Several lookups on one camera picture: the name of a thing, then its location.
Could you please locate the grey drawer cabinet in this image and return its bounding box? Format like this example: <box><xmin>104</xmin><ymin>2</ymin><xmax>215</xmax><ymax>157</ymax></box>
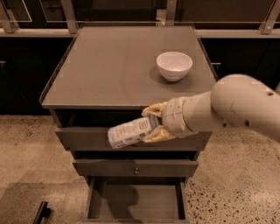
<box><xmin>38</xmin><ymin>25</ymin><xmax>229</xmax><ymax>224</ymax></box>

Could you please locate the metal railing frame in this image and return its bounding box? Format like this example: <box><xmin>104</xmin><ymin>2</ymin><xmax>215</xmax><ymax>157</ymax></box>
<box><xmin>0</xmin><ymin>0</ymin><xmax>280</xmax><ymax>39</ymax></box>

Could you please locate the white ceramic bowl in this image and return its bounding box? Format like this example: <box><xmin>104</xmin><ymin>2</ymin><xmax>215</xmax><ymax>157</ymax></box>
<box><xmin>156</xmin><ymin>52</ymin><xmax>193</xmax><ymax>81</ymax></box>

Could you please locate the top grey drawer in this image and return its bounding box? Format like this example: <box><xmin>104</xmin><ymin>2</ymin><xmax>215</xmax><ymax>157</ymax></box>
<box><xmin>55</xmin><ymin>127</ymin><xmax>211</xmax><ymax>151</ymax></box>

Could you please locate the bottom open grey drawer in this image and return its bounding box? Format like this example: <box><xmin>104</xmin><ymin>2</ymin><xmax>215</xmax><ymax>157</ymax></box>
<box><xmin>80</xmin><ymin>178</ymin><xmax>190</xmax><ymax>224</ymax></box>

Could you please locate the black object on floor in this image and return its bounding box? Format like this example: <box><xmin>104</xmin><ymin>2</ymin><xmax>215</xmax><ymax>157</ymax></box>
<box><xmin>32</xmin><ymin>201</ymin><xmax>51</xmax><ymax>224</ymax></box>

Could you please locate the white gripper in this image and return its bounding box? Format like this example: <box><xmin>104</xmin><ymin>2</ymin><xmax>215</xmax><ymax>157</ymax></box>
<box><xmin>142</xmin><ymin>97</ymin><xmax>195</xmax><ymax>143</ymax></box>

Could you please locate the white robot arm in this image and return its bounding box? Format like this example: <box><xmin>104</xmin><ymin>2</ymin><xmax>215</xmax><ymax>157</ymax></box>
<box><xmin>142</xmin><ymin>74</ymin><xmax>280</xmax><ymax>143</ymax></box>

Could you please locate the middle grey drawer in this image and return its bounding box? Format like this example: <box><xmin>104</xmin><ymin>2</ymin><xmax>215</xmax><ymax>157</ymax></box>
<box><xmin>73</xmin><ymin>159</ymin><xmax>199</xmax><ymax>178</ymax></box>

